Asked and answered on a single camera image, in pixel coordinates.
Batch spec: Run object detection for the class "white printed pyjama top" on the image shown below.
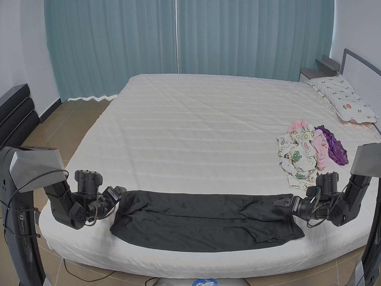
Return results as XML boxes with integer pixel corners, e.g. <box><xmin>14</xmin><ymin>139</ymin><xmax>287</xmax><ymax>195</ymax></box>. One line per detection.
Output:
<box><xmin>276</xmin><ymin>124</ymin><xmax>318</xmax><ymax>192</ymax></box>

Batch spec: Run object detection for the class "grey bedside table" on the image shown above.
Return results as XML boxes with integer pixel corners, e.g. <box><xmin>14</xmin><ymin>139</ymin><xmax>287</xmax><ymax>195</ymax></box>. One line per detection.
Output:
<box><xmin>300</xmin><ymin>55</ymin><xmax>340</xmax><ymax>81</ymax></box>

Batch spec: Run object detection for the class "black shirt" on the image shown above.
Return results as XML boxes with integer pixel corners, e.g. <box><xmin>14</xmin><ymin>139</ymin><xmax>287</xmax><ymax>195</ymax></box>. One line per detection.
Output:
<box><xmin>110</xmin><ymin>189</ymin><xmax>305</xmax><ymax>253</ymax></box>

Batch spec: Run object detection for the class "pink garment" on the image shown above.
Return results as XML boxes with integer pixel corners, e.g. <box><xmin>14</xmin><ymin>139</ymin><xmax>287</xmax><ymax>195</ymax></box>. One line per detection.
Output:
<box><xmin>287</xmin><ymin>119</ymin><xmax>329</xmax><ymax>171</ymax></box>

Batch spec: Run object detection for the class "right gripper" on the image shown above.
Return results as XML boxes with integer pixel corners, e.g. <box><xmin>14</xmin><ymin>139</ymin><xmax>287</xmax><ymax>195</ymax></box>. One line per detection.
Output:
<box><xmin>290</xmin><ymin>196</ymin><xmax>328</xmax><ymax>221</ymax></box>

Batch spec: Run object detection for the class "bed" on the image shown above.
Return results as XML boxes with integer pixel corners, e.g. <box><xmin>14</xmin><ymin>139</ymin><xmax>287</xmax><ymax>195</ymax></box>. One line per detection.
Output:
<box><xmin>39</xmin><ymin>48</ymin><xmax>381</xmax><ymax>278</ymax></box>

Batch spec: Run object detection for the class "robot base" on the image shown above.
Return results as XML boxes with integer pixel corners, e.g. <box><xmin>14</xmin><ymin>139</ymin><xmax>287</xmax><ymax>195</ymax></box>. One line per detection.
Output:
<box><xmin>146</xmin><ymin>277</ymin><xmax>250</xmax><ymax>286</ymax></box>

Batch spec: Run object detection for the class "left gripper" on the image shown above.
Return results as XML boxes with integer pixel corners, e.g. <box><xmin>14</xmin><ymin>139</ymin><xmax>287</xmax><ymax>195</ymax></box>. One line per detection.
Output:
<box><xmin>89</xmin><ymin>186</ymin><xmax>119</xmax><ymax>220</ymax></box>

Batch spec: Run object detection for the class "dark grey chest of drawers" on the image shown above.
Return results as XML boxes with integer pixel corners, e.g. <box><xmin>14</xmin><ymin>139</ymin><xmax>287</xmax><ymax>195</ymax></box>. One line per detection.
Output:
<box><xmin>0</xmin><ymin>84</ymin><xmax>39</xmax><ymax>147</ymax></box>

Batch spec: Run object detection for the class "blue-green curtain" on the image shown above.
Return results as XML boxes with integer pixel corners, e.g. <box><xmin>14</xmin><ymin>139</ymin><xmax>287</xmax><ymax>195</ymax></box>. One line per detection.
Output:
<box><xmin>176</xmin><ymin>0</ymin><xmax>333</xmax><ymax>80</ymax></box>
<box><xmin>44</xmin><ymin>0</ymin><xmax>179</xmax><ymax>102</ymax></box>

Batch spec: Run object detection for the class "purple garment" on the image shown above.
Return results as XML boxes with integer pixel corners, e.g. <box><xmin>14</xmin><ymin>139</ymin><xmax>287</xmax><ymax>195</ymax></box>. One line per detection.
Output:
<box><xmin>316</xmin><ymin>125</ymin><xmax>349</xmax><ymax>165</ymax></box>

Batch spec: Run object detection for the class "white printed pillow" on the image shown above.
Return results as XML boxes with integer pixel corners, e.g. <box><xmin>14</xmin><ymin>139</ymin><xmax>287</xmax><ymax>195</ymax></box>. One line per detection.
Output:
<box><xmin>304</xmin><ymin>76</ymin><xmax>377</xmax><ymax>123</ymax></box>

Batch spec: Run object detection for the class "black cable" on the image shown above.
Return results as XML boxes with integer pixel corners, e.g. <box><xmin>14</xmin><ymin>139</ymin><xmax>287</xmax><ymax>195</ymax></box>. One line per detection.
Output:
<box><xmin>63</xmin><ymin>258</ymin><xmax>115</xmax><ymax>281</ymax></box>
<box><xmin>84</xmin><ymin>207</ymin><xmax>116</xmax><ymax>227</ymax></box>
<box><xmin>307</xmin><ymin>216</ymin><xmax>328</xmax><ymax>228</ymax></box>

